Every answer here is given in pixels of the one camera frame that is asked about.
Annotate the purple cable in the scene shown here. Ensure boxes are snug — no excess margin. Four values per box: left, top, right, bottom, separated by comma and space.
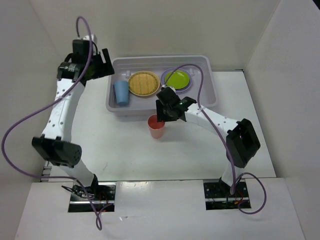
162, 64, 268, 215
1, 16, 115, 231

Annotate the lavender plastic bin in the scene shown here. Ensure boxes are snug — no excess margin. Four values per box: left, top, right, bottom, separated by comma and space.
105, 55, 218, 118

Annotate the green plate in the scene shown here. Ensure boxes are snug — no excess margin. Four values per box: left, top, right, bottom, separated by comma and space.
164, 70, 191, 90

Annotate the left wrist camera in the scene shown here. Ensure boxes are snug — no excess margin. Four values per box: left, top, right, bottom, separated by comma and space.
82, 34, 99, 55

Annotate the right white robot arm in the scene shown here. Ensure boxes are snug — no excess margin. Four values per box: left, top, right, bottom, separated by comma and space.
155, 87, 261, 197

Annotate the lavender plastic plate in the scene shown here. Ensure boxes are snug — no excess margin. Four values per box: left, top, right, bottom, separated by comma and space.
160, 67, 192, 92

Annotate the woven bamboo round plate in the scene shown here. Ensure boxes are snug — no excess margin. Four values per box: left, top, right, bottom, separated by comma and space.
128, 71, 161, 97

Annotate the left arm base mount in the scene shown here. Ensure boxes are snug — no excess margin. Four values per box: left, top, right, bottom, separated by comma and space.
61, 182, 116, 213

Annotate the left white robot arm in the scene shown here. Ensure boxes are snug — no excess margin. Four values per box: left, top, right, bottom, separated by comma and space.
31, 36, 115, 200

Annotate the blue plastic cup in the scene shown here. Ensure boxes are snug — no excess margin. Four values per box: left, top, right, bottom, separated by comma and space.
113, 80, 129, 106

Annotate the coral plastic cup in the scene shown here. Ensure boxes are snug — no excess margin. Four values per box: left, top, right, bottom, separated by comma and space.
147, 114, 165, 139

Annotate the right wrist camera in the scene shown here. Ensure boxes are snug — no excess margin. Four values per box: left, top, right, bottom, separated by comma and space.
161, 84, 176, 93

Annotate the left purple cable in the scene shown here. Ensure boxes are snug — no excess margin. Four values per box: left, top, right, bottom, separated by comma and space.
1, 16, 115, 231

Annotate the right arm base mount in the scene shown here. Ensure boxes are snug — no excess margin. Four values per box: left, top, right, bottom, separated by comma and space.
203, 180, 251, 211

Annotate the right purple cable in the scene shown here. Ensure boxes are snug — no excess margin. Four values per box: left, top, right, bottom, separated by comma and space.
162, 64, 268, 215

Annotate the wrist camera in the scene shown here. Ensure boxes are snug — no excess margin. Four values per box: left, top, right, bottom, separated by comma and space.
82, 34, 99, 55
161, 84, 176, 93

